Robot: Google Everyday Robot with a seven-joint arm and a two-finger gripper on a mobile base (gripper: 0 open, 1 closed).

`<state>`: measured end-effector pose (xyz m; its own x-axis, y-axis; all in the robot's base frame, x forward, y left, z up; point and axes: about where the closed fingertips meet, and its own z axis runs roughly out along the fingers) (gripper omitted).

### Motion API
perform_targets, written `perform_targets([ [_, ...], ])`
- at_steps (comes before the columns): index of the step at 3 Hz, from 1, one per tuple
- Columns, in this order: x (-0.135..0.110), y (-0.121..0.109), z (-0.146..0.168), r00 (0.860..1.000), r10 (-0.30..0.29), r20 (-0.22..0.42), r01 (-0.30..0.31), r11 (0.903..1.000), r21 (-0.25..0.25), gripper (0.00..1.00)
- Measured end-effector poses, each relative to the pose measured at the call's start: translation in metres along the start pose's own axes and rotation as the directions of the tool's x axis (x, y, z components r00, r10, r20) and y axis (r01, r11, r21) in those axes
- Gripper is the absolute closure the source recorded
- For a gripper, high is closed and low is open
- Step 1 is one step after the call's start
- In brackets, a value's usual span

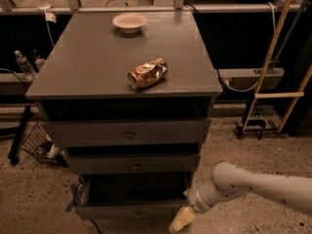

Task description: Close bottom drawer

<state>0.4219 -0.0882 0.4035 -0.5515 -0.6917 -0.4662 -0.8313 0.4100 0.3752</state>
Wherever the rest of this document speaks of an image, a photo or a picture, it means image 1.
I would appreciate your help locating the crushed golden soda can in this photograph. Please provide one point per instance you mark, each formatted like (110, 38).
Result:
(148, 73)

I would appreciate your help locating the grey wooden drawer cabinet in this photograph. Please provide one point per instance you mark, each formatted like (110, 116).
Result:
(86, 78)

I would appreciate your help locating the black wire mesh basket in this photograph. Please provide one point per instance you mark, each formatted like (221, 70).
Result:
(39, 145)

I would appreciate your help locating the grey drawer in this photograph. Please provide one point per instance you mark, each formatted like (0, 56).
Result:
(126, 164)
(104, 133)
(134, 195)

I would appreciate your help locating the blue tape cross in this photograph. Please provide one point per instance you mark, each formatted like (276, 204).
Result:
(77, 191)

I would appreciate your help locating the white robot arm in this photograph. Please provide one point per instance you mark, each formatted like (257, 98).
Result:
(228, 182)

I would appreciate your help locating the yellow wooden ladder frame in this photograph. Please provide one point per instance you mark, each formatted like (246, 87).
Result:
(269, 61)

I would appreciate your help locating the grey bottom drawer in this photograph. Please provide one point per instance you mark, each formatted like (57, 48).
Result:
(134, 195)

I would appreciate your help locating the white paper bowl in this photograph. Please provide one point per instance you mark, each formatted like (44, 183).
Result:
(130, 23)

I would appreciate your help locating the black metal stand leg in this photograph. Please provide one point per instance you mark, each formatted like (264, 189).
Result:
(13, 154)

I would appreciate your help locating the grey top drawer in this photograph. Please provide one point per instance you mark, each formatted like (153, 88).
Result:
(104, 133)

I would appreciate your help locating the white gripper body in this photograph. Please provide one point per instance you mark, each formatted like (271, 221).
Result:
(197, 199)

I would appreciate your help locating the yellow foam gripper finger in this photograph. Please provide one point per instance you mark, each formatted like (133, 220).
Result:
(183, 217)

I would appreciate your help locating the grey middle drawer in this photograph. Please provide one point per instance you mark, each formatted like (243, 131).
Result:
(126, 164)

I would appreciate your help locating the clear plastic water bottle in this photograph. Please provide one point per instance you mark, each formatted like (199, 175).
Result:
(24, 65)

